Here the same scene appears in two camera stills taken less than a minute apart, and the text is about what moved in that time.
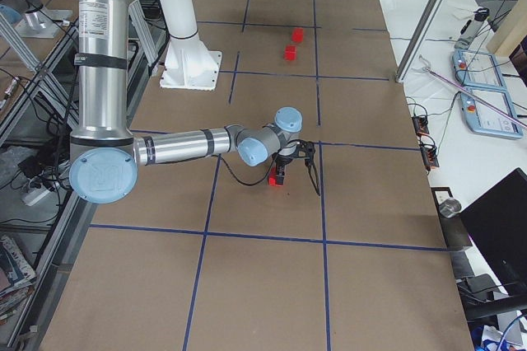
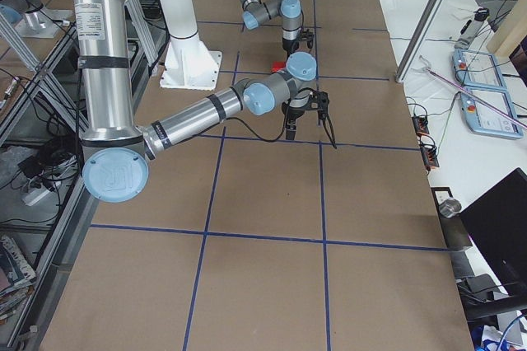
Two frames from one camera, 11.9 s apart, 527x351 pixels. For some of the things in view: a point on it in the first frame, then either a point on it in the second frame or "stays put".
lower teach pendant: x=490 y=112 stays put
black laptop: x=497 y=224 stays put
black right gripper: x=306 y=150 to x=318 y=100
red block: x=272 y=177 to x=277 y=65
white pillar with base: x=189 y=63 stays put
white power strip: x=31 y=198 stays put
